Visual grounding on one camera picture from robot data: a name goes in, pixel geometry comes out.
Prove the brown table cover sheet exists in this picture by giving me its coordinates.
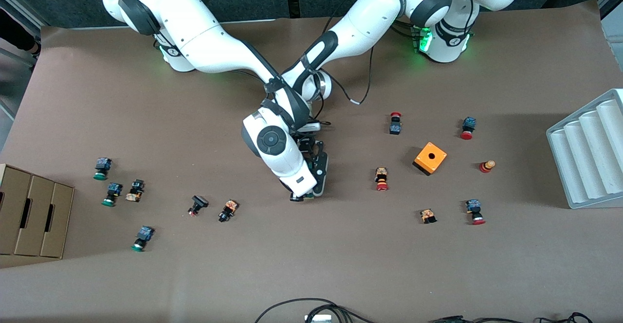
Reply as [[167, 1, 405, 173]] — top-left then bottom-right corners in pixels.
[[0, 0, 623, 323]]

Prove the black selector switch orange block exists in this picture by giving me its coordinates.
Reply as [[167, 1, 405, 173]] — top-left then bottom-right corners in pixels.
[[125, 179, 146, 203]]

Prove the black cable with connector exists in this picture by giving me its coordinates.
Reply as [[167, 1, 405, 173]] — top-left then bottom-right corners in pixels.
[[428, 315, 536, 323]]

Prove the green pushbutton blue contact block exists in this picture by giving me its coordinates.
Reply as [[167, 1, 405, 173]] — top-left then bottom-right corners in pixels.
[[130, 226, 155, 253], [93, 157, 113, 181], [101, 182, 123, 208]]

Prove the brown cardboard divider box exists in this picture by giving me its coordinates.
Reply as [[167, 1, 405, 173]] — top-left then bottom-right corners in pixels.
[[0, 163, 75, 259]]

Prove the grey ridged plastic tray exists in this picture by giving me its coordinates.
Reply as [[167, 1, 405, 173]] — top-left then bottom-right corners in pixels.
[[546, 88, 623, 210]]

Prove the person leg with sneaker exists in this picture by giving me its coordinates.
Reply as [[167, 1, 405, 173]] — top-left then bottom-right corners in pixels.
[[0, 8, 42, 56]]

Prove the black base cable bundle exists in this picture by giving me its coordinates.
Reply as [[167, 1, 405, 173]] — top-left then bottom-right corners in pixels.
[[389, 19, 420, 40]]

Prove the black square indicator button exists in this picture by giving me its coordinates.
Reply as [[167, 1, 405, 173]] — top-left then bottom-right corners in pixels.
[[187, 195, 210, 217]]

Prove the black looped cable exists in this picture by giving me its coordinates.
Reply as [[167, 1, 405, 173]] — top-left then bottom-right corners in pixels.
[[254, 298, 375, 323]]

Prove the black curly cable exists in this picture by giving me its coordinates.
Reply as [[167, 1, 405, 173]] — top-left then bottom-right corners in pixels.
[[535, 312, 594, 323]]

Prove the black pushbutton orange contact block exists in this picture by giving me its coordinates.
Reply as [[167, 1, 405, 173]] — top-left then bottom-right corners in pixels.
[[218, 199, 239, 223]]

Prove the orange button enclosure box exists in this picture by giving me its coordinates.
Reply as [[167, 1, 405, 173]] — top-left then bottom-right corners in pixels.
[[412, 142, 448, 177]]

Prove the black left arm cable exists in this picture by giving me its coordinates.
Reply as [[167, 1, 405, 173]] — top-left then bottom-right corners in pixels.
[[311, 41, 375, 129]]

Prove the red mushroom button blue block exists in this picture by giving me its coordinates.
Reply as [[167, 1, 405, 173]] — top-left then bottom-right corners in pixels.
[[459, 116, 477, 141]]

